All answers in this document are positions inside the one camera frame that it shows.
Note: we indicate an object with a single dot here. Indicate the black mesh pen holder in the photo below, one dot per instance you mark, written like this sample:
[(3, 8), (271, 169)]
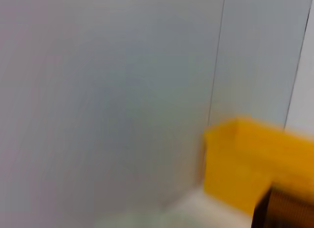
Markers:
[(287, 208)]

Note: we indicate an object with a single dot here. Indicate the yellow plastic bin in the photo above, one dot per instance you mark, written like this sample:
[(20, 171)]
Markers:
[(245, 159)]

